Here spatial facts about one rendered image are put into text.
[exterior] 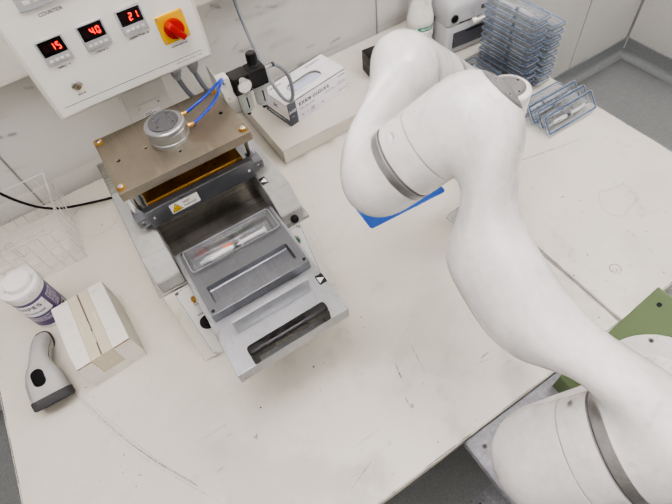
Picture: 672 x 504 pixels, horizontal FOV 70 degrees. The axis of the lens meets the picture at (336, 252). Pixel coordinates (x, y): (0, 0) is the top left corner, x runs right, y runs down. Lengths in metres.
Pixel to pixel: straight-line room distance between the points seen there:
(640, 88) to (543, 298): 2.59
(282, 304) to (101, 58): 0.57
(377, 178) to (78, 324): 0.81
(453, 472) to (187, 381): 0.98
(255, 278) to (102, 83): 0.49
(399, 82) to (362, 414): 0.64
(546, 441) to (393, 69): 0.46
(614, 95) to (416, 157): 2.49
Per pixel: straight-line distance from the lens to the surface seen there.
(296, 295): 0.86
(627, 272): 1.25
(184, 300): 1.02
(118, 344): 1.11
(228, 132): 0.98
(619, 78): 3.11
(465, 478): 1.76
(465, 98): 0.52
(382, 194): 0.57
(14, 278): 1.26
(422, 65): 0.65
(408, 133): 0.54
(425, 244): 1.19
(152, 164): 0.98
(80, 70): 1.06
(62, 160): 1.57
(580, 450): 0.58
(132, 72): 1.08
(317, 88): 1.46
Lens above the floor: 1.72
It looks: 55 degrees down
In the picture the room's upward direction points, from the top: 10 degrees counter-clockwise
